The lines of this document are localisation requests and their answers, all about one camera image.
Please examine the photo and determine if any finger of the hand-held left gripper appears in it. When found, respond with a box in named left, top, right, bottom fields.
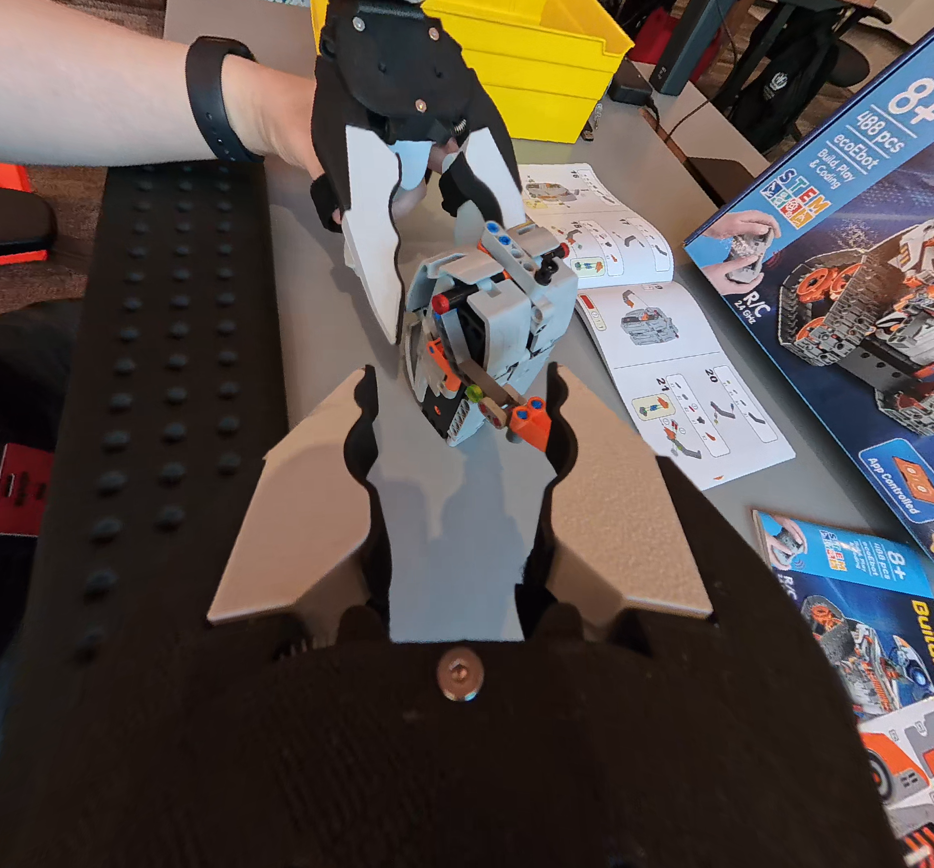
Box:
left=456, top=128, right=529, bottom=250
left=341, top=125, right=407, bottom=347

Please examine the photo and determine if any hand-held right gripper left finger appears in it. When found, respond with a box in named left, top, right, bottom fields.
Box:
left=206, top=364, right=393, bottom=637

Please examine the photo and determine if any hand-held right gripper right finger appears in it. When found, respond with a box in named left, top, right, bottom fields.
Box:
left=520, top=363, right=714, bottom=637

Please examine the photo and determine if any black axle with red ends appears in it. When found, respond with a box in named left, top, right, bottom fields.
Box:
left=431, top=286, right=486, bottom=316

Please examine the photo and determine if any grey toy robot assembly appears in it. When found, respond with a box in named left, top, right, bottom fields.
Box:
left=403, top=220, right=579, bottom=454

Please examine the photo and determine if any person's left forearm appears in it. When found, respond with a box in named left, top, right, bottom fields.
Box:
left=0, top=0, right=220, bottom=168

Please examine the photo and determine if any grey desk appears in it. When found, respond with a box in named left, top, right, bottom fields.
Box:
left=164, top=0, right=934, bottom=738

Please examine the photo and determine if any person's left hand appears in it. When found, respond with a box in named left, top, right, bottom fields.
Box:
left=222, top=54, right=329, bottom=183

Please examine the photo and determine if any yellow storage bin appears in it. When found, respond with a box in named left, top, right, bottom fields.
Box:
left=310, top=0, right=634, bottom=145

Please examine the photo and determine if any open white instruction booklet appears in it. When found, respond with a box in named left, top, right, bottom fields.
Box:
left=518, top=163, right=796, bottom=491

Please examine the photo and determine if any black power adapter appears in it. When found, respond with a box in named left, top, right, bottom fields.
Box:
left=609, top=59, right=655, bottom=107

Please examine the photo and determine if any black wrist band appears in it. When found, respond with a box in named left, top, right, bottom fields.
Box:
left=184, top=36, right=265, bottom=164

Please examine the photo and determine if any red bag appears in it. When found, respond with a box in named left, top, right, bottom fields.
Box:
left=631, top=7, right=723, bottom=68

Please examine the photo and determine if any blue cover booklet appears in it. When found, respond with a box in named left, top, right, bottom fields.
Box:
left=753, top=510, right=934, bottom=719

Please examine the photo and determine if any dark teal column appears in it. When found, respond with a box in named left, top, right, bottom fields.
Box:
left=649, top=0, right=774, bottom=97

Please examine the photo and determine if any red box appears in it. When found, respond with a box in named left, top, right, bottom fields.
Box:
left=0, top=443, right=56, bottom=538

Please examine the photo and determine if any black backpack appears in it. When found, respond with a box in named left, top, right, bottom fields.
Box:
left=730, top=21, right=840, bottom=154

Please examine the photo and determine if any person's dark clothing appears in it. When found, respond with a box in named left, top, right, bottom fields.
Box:
left=0, top=299, right=83, bottom=446

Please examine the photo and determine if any blue robot kit box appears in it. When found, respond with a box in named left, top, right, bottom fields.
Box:
left=683, top=29, right=934, bottom=555

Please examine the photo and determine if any black cable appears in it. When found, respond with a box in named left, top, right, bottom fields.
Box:
left=642, top=98, right=713, bottom=170

